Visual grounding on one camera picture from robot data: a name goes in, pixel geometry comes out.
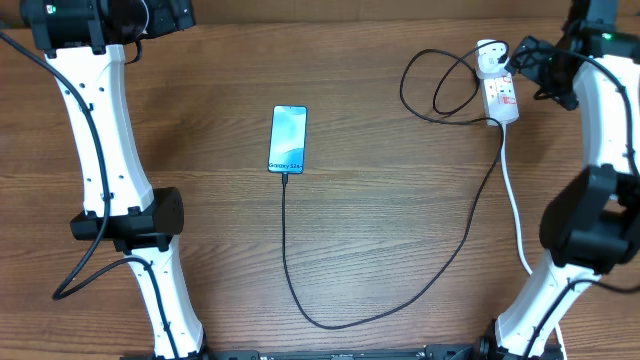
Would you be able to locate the Galaxy smartphone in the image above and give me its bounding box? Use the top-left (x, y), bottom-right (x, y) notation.
top-left (267, 105), bottom-right (308, 174)

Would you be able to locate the white charger adapter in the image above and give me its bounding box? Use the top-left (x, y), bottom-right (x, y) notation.
top-left (476, 41), bottom-right (509, 80)

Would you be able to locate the white power strip cord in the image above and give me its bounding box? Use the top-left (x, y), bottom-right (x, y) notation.
top-left (498, 122), bottom-right (569, 360)

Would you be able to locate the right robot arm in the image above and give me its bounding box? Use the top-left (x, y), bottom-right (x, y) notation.
top-left (469, 0), bottom-right (639, 359)

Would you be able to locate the black charger cable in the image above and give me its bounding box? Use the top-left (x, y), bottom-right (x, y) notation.
top-left (280, 40), bottom-right (512, 331)

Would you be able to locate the white power strip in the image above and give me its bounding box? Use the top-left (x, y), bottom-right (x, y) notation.
top-left (474, 39), bottom-right (521, 127)

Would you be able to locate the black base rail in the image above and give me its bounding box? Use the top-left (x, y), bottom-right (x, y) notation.
top-left (119, 342), bottom-right (566, 360)

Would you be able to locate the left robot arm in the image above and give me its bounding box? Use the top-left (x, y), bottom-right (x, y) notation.
top-left (20, 0), bottom-right (208, 359)

